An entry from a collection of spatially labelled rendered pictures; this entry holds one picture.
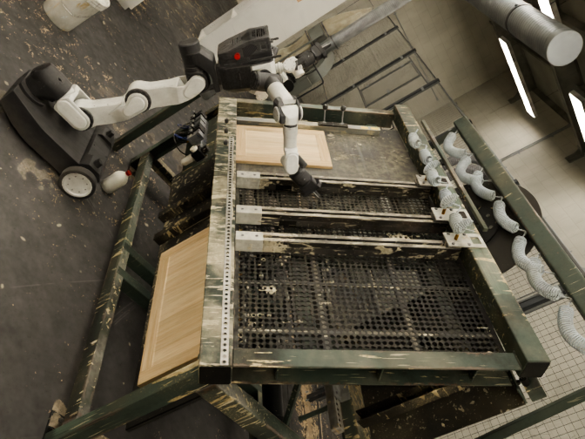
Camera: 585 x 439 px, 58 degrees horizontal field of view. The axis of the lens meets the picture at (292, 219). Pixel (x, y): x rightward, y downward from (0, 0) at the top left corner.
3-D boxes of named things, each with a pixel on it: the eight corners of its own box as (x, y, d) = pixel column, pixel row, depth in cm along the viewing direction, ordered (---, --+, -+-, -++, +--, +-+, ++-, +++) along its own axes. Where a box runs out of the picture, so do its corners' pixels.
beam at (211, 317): (218, 111, 365) (218, 96, 358) (236, 112, 366) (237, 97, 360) (197, 385, 191) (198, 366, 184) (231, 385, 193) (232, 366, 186)
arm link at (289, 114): (301, 146, 260) (302, 108, 251) (282, 149, 257) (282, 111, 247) (292, 139, 269) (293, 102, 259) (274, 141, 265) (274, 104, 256)
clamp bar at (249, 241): (235, 239, 248) (238, 198, 234) (472, 250, 264) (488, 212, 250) (234, 253, 241) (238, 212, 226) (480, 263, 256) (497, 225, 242)
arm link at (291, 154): (285, 175, 262) (285, 150, 256) (281, 168, 270) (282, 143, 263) (298, 174, 264) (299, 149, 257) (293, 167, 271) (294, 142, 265)
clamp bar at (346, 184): (236, 179, 289) (238, 141, 275) (441, 192, 305) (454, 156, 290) (235, 190, 281) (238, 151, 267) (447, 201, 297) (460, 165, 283)
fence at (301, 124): (236, 121, 343) (236, 116, 340) (377, 131, 356) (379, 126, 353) (236, 124, 339) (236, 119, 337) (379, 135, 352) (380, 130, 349)
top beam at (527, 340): (390, 117, 378) (393, 104, 372) (404, 118, 379) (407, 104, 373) (517, 378, 204) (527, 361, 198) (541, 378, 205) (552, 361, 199)
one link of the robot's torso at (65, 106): (49, 107, 285) (66, 95, 282) (58, 92, 301) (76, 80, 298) (77, 136, 297) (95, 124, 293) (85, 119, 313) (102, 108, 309)
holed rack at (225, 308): (228, 137, 316) (228, 136, 315) (233, 137, 316) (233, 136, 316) (219, 365, 186) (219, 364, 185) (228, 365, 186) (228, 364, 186)
